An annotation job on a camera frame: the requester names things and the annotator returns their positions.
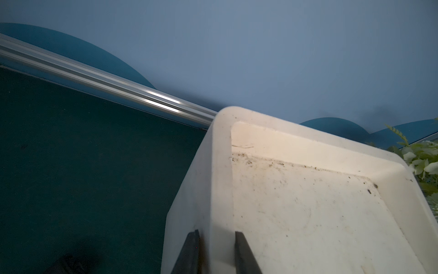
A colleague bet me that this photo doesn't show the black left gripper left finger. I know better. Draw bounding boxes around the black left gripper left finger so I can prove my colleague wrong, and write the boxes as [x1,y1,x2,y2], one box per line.
[171,229,200,274]

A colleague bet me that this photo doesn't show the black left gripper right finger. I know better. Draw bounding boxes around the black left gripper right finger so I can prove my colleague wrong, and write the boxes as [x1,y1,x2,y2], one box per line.
[235,231,262,274]

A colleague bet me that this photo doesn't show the aluminium frame back rail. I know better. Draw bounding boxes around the aluminium frame back rail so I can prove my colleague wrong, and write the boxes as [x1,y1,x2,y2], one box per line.
[1,34,217,129]

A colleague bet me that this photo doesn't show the white and green flowers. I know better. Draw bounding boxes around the white and green flowers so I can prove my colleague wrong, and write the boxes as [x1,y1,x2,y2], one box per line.
[387,126,438,218]

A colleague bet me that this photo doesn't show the white three drawer cabinet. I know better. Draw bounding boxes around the white three drawer cabinet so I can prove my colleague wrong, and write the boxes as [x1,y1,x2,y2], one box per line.
[161,107,438,274]

